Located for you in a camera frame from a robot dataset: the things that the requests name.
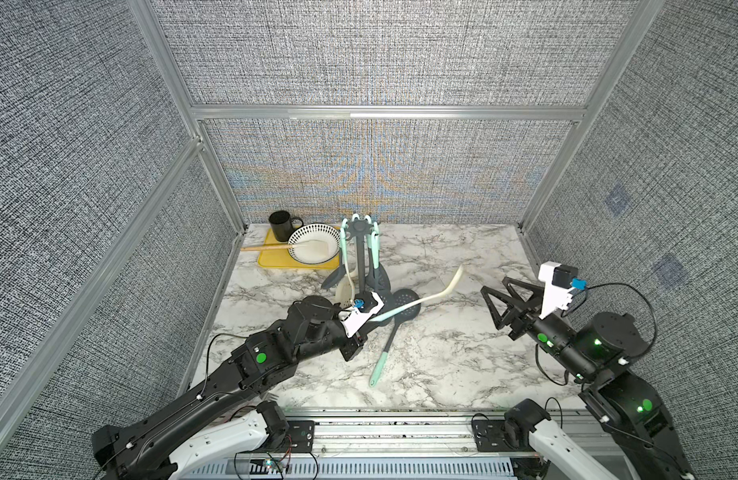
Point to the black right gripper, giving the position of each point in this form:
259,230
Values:
522,315

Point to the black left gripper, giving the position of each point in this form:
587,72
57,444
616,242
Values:
355,344

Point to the cream slotted spatula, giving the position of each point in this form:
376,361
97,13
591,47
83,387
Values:
447,291

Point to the cream skimmer mint handle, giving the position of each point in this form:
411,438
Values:
401,297

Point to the grey utensil rack stand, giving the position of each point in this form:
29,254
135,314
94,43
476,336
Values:
358,228

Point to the grey skimmer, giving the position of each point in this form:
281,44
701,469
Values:
378,278

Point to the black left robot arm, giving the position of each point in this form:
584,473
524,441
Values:
313,326

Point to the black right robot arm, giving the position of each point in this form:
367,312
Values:
599,358

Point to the white bowl black rim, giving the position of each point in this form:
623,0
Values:
316,231

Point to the yellow tray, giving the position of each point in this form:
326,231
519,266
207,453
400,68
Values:
281,259

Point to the black mug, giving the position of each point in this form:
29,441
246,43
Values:
283,225

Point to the wooden handled white spatula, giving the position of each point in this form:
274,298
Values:
267,246

